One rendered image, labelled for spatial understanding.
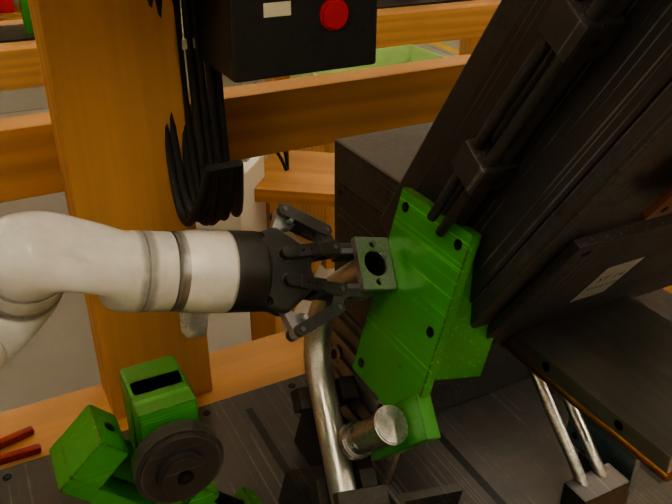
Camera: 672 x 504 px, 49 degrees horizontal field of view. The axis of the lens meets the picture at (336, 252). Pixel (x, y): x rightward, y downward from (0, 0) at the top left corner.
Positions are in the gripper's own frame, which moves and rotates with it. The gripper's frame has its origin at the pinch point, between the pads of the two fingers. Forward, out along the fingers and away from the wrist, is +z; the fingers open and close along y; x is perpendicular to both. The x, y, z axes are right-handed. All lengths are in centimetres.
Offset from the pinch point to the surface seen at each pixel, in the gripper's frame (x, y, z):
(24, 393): 200, 23, -3
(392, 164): 3.4, 14.2, 9.9
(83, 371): 199, 29, 16
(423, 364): -4.5, -10.6, 2.8
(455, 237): -12.5, -0.9, 2.8
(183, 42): 7.9, 29.6, -12.3
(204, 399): 40.7, -5.8, -1.9
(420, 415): -2.9, -15.0, 2.5
